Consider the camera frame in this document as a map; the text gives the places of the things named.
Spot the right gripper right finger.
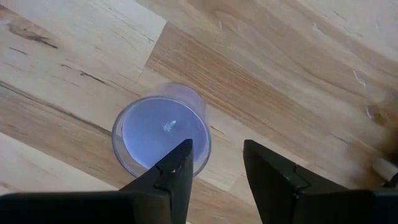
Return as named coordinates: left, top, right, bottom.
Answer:
left=243, top=139, right=376, bottom=224

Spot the purple candle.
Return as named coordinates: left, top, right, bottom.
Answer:
left=111, top=82, right=212, bottom=179

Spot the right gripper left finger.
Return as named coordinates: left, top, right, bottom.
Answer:
left=118, top=139, right=194, bottom=224

